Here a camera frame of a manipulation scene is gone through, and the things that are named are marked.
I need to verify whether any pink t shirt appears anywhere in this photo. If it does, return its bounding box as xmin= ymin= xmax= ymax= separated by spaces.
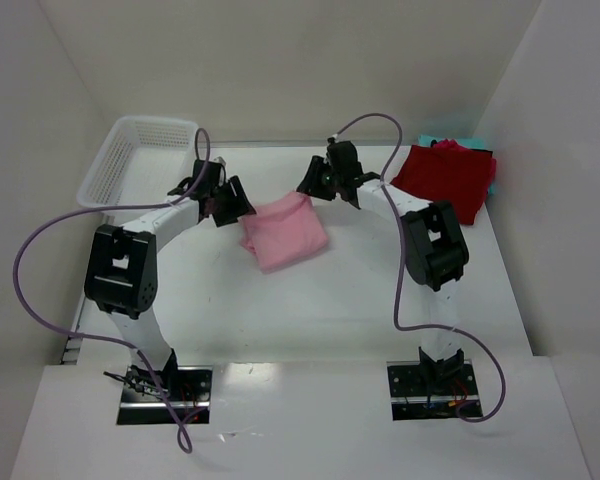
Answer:
xmin=239 ymin=192 xmax=329 ymax=273

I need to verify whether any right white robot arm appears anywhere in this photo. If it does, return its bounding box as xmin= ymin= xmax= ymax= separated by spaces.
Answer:
xmin=297 ymin=137 xmax=469 ymax=397

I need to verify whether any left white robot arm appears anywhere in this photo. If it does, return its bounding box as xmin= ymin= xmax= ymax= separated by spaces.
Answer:
xmin=85 ymin=157 xmax=255 ymax=395

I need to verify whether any white plastic basket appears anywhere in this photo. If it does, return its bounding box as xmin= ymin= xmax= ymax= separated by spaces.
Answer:
xmin=77 ymin=116 xmax=198 ymax=208

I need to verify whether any teal t shirt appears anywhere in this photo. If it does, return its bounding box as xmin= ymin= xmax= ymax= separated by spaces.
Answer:
xmin=417 ymin=134 xmax=497 ymax=196

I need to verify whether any red t shirt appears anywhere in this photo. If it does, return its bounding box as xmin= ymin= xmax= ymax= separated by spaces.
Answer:
xmin=391 ymin=140 xmax=497 ymax=226

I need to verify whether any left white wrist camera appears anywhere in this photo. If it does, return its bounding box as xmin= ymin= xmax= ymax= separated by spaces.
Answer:
xmin=214 ymin=156 xmax=226 ymax=175

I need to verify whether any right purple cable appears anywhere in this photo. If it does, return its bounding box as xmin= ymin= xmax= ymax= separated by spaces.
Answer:
xmin=331 ymin=113 xmax=508 ymax=424

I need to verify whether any purple cable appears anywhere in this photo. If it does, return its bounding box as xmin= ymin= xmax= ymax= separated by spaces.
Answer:
xmin=331 ymin=113 xmax=508 ymax=424
xmin=11 ymin=127 xmax=212 ymax=454

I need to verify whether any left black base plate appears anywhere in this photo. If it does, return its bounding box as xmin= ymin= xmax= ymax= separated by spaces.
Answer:
xmin=113 ymin=366 xmax=213 ymax=426

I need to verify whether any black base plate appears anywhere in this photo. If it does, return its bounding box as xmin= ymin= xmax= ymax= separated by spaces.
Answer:
xmin=113 ymin=366 xmax=213 ymax=426
xmin=387 ymin=361 xmax=483 ymax=421

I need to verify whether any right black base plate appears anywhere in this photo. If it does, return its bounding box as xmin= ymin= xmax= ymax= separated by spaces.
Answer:
xmin=387 ymin=361 xmax=483 ymax=421

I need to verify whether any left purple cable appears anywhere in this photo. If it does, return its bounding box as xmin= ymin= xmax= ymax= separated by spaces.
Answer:
xmin=11 ymin=127 xmax=212 ymax=454

